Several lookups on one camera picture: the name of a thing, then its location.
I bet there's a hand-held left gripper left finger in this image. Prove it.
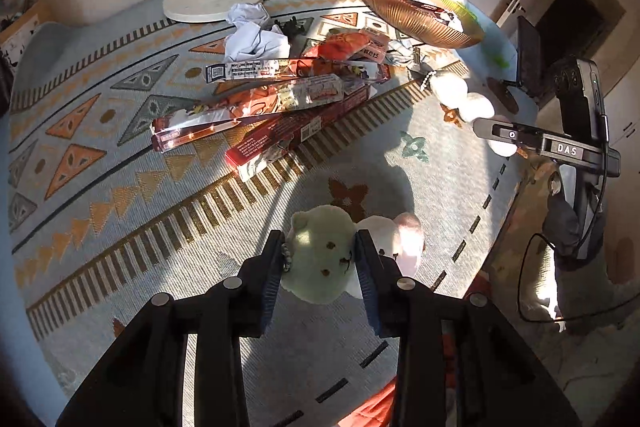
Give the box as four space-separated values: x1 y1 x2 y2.
55 229 287 427

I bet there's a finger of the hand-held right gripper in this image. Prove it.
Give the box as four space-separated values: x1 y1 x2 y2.
472 117 546 155

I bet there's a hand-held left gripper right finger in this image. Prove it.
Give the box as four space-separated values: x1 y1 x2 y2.
354 229 583 427

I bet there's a white and pink plush toy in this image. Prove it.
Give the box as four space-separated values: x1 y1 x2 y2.
357 213 426 300

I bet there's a pale green plush bear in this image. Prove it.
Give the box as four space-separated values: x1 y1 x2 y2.
280 204 358 305

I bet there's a dark red long box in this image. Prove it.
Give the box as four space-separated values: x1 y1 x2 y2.
225 89 376 180

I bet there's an amber ribbed glass bowl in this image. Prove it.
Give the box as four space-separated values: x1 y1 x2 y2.
356 0 486 50

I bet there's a shiny red long box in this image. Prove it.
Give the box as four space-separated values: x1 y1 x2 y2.
151 104 281 154

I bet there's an orange-red snack bag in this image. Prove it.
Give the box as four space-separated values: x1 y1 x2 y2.
302 29 391 65

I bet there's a long box with white label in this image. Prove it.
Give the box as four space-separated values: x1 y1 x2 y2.
215 74 373 110

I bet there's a striped snack wrapper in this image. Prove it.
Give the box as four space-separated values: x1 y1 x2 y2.
205 59 391 84

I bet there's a large bluish paper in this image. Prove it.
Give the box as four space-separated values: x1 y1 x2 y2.
223 24 292 62

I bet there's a person's right forearm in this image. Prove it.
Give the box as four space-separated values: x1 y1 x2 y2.
546 193 588 258

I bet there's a small white plush toy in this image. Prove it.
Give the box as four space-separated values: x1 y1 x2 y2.
431 72 468 105
457 92 496 122
487 136 517 156

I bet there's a red cloth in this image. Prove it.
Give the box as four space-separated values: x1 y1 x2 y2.
345 379 401 427

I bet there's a patterned woven mat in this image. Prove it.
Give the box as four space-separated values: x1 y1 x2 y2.
7 0 531 427

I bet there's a red snack packet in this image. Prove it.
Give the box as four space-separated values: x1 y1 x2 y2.
400 0 461 25

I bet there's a metal ball chain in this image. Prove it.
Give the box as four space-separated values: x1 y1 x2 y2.
407 49 441 94

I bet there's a black cable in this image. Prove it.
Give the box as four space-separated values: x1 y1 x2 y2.
517 234 640 323

